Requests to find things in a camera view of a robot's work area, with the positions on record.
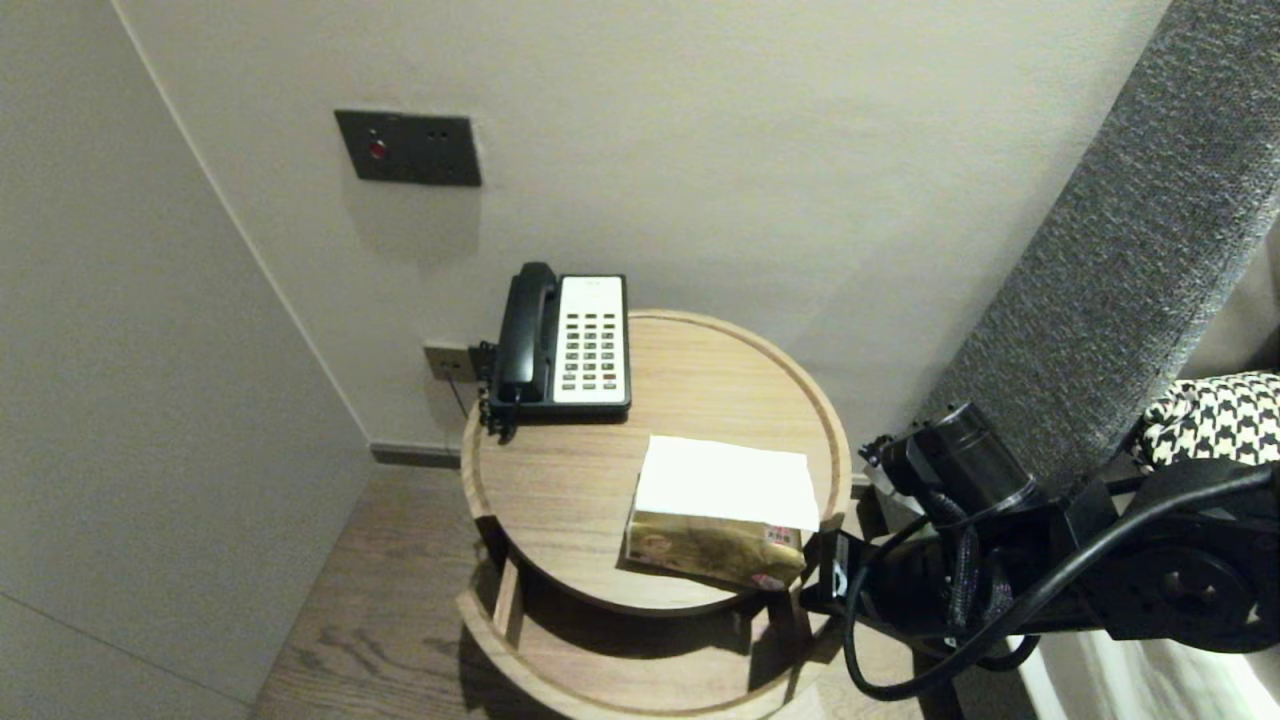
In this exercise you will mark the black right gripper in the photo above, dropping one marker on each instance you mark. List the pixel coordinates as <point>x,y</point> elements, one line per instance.
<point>825,590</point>

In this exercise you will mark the gold tissue pack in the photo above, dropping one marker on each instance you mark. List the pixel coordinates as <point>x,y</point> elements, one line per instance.
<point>720,520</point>

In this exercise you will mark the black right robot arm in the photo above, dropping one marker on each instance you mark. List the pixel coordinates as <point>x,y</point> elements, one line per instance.
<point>1170,580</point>

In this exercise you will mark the round wooden side table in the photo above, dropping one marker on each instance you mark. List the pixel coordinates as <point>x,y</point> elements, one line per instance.
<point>690,390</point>

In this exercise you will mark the black and white telephone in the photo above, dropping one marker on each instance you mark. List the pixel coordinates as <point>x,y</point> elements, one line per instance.
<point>590,340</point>

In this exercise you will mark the white bed sheet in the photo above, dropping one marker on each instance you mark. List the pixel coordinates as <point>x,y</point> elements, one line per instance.
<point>1180,690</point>

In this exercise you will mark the black telephone handset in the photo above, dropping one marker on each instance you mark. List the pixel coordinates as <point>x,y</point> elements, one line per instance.
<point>525,330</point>

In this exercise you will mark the black-white houndstooth pillow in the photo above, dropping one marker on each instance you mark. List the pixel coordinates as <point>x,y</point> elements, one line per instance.
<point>1220,415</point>

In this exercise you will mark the grey fabric headboard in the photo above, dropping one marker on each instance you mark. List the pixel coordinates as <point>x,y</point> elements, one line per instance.
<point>1120,260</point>

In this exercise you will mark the brown wall baseboard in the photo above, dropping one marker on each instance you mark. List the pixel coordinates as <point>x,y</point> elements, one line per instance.
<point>415,456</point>

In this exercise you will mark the metal wall socket plate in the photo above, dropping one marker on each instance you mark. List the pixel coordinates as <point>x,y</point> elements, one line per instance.
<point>445,362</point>

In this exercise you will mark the dark wall switch panel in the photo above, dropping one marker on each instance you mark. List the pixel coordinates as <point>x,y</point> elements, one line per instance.
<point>410,148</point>

